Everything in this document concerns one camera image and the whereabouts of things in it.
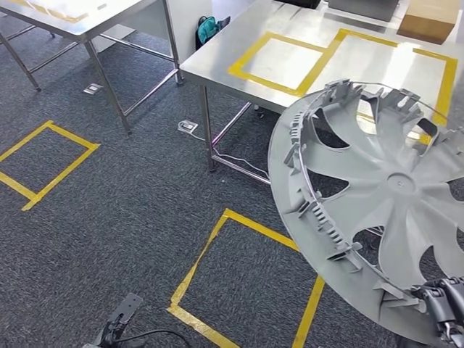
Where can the brown cardboard box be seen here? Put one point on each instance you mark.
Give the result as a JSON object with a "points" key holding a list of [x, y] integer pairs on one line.
{"points": [[429, 19]]}

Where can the steel workbench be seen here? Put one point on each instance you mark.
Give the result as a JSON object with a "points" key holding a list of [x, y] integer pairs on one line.
{"points": [[217, 67]]}

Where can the grey plastic wheel hubcap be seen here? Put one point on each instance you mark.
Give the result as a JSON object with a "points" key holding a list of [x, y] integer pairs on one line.
{"points": [[398, 201]]}

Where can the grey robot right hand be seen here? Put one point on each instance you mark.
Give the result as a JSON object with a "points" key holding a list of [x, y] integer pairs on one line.
{"points": [[449, 307]]}

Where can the steel table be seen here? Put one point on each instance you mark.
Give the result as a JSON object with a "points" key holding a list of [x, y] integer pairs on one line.
{"points": [[90, 26]]}

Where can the yellow workbench marking tape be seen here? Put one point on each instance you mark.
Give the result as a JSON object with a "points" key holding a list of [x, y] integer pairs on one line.
{"points": [[326, 57]]}

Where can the white desk panel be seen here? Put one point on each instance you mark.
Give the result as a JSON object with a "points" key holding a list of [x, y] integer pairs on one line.
{"points": [[188, 24]]}

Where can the yellow table marking tape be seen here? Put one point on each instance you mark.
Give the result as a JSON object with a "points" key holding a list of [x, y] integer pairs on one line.
{"points": [[65, 18]]}

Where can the silver floor outlet plate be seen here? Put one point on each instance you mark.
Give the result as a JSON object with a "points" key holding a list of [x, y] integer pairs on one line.
{"points": [[187, 126], [93, 89]]}

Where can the teal and black bag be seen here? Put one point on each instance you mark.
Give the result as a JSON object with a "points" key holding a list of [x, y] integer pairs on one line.
{"points": [[208, 29]]}

